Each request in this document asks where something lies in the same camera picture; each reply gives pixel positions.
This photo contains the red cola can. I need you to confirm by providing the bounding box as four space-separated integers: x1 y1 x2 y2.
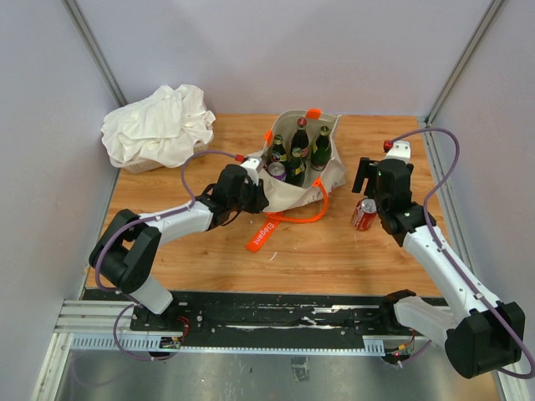
352 198 377 231

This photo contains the purple soda can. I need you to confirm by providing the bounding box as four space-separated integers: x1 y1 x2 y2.
267 162 287 181

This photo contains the green bottle front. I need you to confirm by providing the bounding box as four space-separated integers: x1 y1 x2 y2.
285 148 306 187

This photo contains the green bottle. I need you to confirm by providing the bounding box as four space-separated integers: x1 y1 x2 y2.
268 135 288 164
285 148 306 187
310 125 332 171

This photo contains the beige canvas tote bag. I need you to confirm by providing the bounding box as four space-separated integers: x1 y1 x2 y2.
244 108 348 254

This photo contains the dark cola glass bottle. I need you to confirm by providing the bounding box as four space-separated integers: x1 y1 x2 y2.
291 117 309 161

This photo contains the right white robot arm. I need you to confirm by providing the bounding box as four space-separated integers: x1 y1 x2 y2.
352 157 526 378

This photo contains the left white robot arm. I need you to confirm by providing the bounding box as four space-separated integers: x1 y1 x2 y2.
89 157 268 331

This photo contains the crumpled white cloth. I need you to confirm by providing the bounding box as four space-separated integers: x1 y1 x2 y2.
101 84 216 168

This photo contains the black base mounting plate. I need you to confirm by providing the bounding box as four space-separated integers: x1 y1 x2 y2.
129 290 431 351

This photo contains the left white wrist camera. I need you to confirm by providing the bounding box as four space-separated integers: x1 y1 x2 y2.
240 156 265 185

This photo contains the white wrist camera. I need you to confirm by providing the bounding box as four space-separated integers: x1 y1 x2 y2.
240 156 265 185
384 140 411 164

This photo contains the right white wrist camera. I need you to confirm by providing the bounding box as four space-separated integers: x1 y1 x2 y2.
384 140 411 164

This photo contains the aluminium rail frame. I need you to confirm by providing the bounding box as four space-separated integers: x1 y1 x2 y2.
53 298 419 356

